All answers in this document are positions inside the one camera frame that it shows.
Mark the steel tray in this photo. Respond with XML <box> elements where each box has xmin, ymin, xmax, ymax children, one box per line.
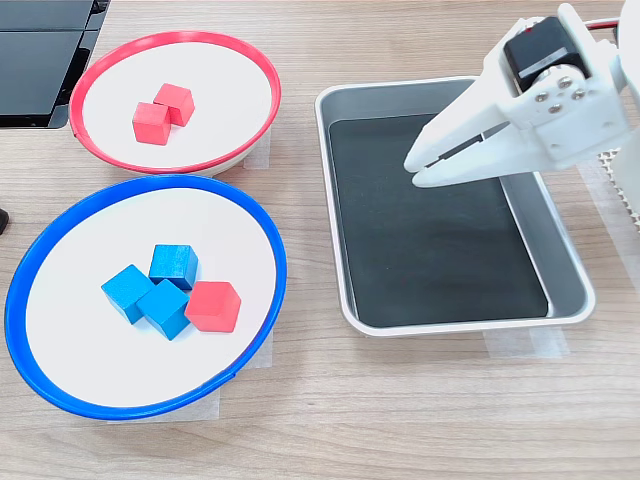
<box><xmin>313</xmin><ymin>75</ymin><xmax>597</xmax><ymax>339</ymax></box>

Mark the blue wooden cube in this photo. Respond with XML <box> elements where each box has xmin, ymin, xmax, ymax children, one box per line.
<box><xmin>148</xmin><ymin>243</ymin><xmax>200</xmax><ymax>291</ymax></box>
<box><xmin>135</xmin><ymin>278</ymin><xmax>192</xmax><ymax>342</ymax></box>
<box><xmin>100</xmin><ymin>263</ymin><xmax>155</xmax><ymax>325</ymax></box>

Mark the red and black cable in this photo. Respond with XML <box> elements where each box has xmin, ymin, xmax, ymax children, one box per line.
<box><xmin>583</xmin><ymin>16</ymin><xmax>622</xmax><ymax>35</ymax></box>

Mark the clear tape strip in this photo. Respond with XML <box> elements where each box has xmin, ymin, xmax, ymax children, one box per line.
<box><xmin>482</xmin><ymin>325</ymin><xmax>571</xmax><ymax>359</ymax></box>
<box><xmin>107</xmin><ymin>329</ymin><xmax>275</xmax><ymax>424</ymax></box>
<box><xmin>243</xmin><ymin>127</ymin><xmax>272</xmax><ymax>171</ymax></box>

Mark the red-rimmed white plate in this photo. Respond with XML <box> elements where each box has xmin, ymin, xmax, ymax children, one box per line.
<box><xmin>68</xmin><ymin>30</ymin><xmax>282</xmax><ymax>177</ymax></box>

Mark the black electronic device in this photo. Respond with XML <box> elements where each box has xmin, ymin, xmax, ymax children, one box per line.
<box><xmin>0</xmin><ymin>0</ymin><xmax>112</xmax><ymax>130</ymax></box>

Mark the black tray mat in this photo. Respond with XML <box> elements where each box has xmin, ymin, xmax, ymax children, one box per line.
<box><xmin>327</xmin><ymin>113</ymin><xmax>550</xmax><ymax>329</ymax></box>

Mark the blue-rimmed white plate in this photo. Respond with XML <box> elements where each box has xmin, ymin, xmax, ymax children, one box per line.
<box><xmin>3</xmin><ymin>174</ymin><xmax>289</xmax><ymax>422</ymax></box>

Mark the red wooden cube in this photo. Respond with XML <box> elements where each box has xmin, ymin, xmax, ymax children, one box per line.
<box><xmin>132</xmin><ymin>101</ymin><xmax>173</xmax><ymax>147</ymax></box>
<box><xmin>183</xmin><ymin>280</ymin><xmax>243</xmax><ymax>334</ymax></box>
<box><xmin>152</xmin><ymin>82</ymin><xmax>195</xmax><ymax>127</ymax></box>

